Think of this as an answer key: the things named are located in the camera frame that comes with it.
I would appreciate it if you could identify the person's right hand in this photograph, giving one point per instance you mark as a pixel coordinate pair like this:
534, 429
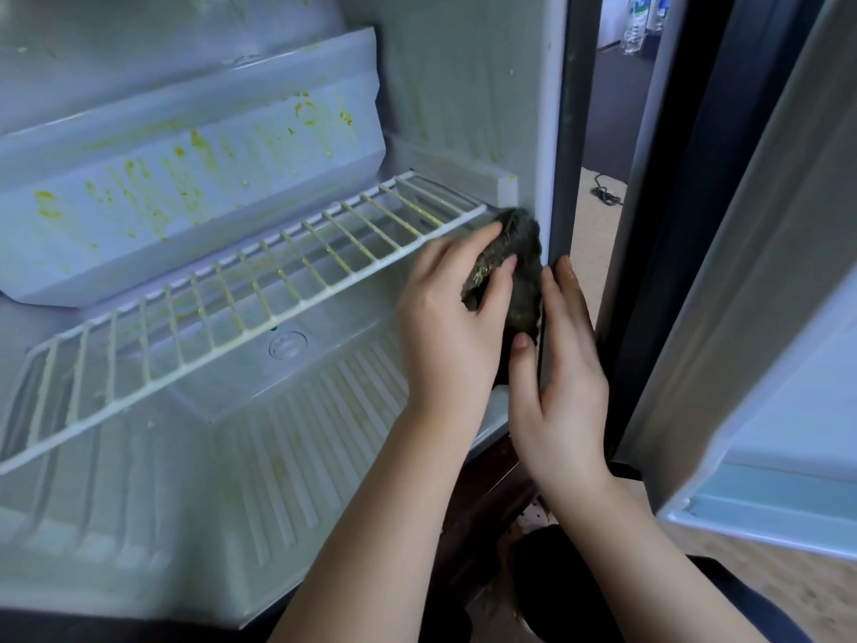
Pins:
563, 395

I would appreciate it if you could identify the person's left hand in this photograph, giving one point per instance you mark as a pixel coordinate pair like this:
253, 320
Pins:
449, 335

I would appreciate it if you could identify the dark grey cloth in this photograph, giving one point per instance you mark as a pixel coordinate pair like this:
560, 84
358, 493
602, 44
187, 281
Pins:
522, 274

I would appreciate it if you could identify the fridge door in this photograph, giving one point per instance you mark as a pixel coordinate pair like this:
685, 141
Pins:
763, 368

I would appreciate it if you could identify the grey mini fridge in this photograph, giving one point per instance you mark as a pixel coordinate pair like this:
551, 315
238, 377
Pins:
201, 489

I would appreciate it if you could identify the person's right forearm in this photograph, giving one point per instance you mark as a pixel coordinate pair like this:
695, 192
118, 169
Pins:
656, 569

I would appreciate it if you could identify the person's left forearm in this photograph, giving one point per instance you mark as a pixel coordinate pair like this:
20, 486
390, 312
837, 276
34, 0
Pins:
368, 542

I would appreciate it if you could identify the person's dark trousers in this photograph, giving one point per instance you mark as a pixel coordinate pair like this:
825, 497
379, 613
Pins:
576, 589

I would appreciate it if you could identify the dark red wooden stand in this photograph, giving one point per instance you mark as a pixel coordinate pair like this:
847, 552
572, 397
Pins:
469, 529

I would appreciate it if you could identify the dark cabinet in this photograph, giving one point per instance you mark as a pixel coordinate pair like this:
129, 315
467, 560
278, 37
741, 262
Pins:
616, 107

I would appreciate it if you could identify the small clear water bottle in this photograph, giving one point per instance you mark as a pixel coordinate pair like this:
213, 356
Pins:
636, 20
659, 9

